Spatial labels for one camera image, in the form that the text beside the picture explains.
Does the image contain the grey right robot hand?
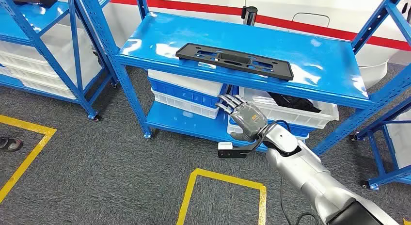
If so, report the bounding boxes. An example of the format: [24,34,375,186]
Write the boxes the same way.
[216,94,269,142]

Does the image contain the long black plastic part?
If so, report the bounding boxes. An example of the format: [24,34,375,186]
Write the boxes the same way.
[175,43,294,81]

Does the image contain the blue steel shelf rack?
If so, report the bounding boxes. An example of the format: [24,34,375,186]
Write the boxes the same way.
[0,0,120,122]
[350,95,411,191]
[77,0,411,157]

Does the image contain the black parts pile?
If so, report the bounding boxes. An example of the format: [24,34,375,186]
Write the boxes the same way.
[267,92,322,113]

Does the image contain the yellow floor tape square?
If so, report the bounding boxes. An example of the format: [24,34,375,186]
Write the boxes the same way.
[0,114,58,204]

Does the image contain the person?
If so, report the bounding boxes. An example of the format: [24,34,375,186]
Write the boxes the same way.
[0,137,24,153]

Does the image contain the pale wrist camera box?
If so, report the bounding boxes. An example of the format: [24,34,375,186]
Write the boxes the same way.
[218,141,257,159]

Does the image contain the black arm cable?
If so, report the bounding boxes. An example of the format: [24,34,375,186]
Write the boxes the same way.
[279,175,319,225]

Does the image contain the black barrier post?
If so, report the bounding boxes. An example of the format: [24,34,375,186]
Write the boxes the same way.
[241,6,259,27]

